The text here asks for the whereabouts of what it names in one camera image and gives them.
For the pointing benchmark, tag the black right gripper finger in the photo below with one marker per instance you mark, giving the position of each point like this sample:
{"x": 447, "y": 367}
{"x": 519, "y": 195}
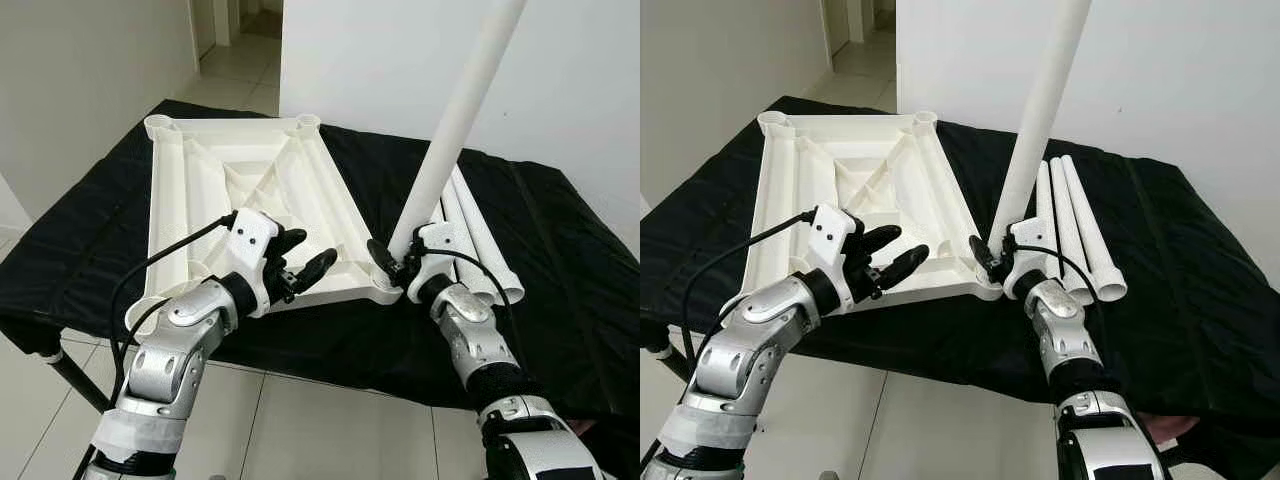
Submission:
{"x": 384, "y": 262}
{"x": 985, "y": 260}

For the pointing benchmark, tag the white plastic children table top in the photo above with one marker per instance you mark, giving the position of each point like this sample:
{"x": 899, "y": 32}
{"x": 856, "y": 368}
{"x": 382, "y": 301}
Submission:
{"x": 200, "y": 180}
{"x": 810, "y": 180}

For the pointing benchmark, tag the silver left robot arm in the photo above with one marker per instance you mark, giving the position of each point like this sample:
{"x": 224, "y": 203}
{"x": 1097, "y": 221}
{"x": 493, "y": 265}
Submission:
{"x": 180, "y": 360}
{"x": 760, "y": 350}

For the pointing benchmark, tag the pink stool seat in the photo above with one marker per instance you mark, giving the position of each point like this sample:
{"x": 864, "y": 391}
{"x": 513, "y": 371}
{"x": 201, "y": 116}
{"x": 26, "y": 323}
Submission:
{"x": 590, "y": 427}
{"x": 1170, "y": 430}

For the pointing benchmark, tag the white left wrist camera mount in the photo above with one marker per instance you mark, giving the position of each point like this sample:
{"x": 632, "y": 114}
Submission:
{"x": 830, "y": 235}
{"x": 250, "y": 240}

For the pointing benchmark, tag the black metal frame leg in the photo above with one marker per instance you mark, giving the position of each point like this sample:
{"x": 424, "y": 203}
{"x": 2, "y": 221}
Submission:
{"x": 672, "y": 362}
{"x": 80, "y": 385}

